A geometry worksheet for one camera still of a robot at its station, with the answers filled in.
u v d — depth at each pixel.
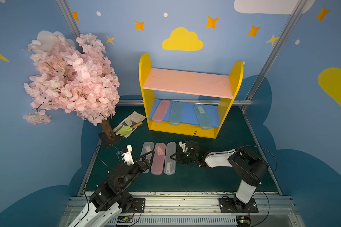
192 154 0.74
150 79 0.80
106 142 1.00
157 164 0.87
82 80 0.54
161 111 0.99
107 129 0.92
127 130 1.06
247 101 1.16
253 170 0.48
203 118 0.97
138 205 0.75
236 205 0.66
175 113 0.99
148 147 0.96
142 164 0.59
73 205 0.75
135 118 1.13
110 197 0.50
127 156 0.62
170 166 0.85
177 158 0.84
